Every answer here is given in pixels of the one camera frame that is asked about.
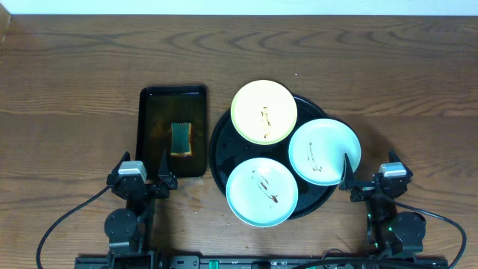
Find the yellow plate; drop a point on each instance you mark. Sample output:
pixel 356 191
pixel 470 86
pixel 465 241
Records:
pixel 264 112

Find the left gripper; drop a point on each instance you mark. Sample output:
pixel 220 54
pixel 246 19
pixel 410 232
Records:
pixel 148 183

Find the orange green sponge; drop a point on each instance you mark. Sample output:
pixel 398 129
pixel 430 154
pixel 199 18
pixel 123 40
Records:
pixel 181 134

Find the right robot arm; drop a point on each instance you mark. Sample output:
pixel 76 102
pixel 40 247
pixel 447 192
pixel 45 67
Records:
pixel 396 235

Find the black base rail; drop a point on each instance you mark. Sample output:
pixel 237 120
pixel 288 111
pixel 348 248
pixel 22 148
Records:
pixel 195 262

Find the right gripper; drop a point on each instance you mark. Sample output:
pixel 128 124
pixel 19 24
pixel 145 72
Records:
pixel 370 186

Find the light green plate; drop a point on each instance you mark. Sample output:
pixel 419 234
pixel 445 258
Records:
pixel 262 192
pixel 317 150

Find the black round tray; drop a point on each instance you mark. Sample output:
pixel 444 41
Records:
pixel 228 149

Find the light green front plate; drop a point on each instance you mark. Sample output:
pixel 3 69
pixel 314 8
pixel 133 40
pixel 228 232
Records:
pixel 262 192

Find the black rectangular water tray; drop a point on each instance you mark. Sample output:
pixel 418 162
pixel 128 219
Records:
pixel 159 107

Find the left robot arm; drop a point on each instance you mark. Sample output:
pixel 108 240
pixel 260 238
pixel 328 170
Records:
pixel 129 229

